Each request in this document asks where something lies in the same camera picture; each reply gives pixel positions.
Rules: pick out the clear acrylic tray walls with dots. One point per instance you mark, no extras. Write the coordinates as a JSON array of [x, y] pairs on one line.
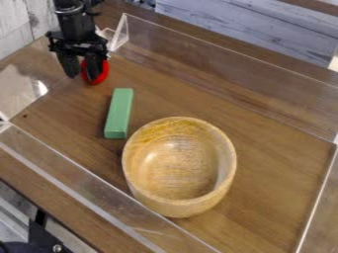
[[278, 114]]

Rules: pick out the wooden bowl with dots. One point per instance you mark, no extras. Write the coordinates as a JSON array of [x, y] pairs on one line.
[[179, 163]]

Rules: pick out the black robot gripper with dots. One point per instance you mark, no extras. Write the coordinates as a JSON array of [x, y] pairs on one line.
[[76, 39]]

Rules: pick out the black clamp mount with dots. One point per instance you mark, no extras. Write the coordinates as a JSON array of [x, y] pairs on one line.
[[40, 241]]

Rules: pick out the red plush strawberry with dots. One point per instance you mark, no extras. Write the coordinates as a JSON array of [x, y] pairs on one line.
[[102, 76]]

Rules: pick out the green rectangular block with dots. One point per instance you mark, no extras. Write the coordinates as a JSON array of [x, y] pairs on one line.
[[119, 113]]

